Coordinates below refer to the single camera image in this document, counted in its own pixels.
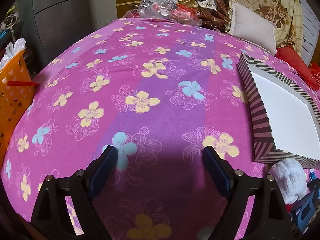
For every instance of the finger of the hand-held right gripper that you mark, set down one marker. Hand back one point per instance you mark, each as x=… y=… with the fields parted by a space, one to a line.
x=306 y=212

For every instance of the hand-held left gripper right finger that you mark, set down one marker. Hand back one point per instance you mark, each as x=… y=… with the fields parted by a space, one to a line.
x=216 y=172

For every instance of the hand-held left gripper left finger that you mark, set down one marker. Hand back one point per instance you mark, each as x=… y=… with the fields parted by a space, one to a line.
x=103 y=172

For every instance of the white fluffy scrunchie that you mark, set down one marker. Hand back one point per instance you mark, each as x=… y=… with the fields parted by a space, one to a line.
x=290 y=180

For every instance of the striped cardboard box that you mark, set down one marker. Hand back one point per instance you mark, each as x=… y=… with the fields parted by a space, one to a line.
x=287 y=120

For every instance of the pink floral bedsheet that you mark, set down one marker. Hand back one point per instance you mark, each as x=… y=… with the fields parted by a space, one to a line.
x=155 y=100

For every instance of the orange plastic basket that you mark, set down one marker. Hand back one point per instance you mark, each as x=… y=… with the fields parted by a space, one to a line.
x=12 y=100

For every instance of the red frilled pillow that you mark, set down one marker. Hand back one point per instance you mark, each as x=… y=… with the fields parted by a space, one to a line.
x=297 y=62

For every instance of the beige pillow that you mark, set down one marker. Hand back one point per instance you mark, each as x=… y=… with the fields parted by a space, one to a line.
x=252 y=27

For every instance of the white plastic bag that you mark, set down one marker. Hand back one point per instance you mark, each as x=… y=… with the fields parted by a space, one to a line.
x=12 y=52

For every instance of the grey refrigerator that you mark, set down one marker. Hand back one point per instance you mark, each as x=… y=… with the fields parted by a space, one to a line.
x=60 y=17

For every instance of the red plastic packet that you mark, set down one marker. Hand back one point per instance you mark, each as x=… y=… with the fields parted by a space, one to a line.
x=183 y=13

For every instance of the clear plastic bag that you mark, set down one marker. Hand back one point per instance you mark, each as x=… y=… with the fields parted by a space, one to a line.
x=155 y=8

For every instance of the dark patterned bag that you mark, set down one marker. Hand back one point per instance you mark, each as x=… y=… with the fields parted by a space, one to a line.
x=11 y=27

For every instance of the floral patterned quilt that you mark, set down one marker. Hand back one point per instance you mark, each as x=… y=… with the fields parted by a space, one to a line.
x=270 y=2

